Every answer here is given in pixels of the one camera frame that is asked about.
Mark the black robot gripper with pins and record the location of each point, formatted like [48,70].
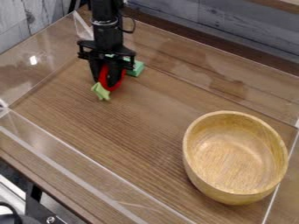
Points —
[120,57]

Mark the red plush strawberry toy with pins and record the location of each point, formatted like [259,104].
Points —
[100,88]

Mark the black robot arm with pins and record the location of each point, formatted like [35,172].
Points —
[107,24]

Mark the green rectangular foam block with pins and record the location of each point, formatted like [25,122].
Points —
[137,69]

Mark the wooden bowl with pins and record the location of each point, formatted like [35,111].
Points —
[235,157]

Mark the clear acrylic corner bracket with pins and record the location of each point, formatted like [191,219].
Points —
[83,29]

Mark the clear acrylic tray wall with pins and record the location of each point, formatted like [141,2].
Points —
[107,157]

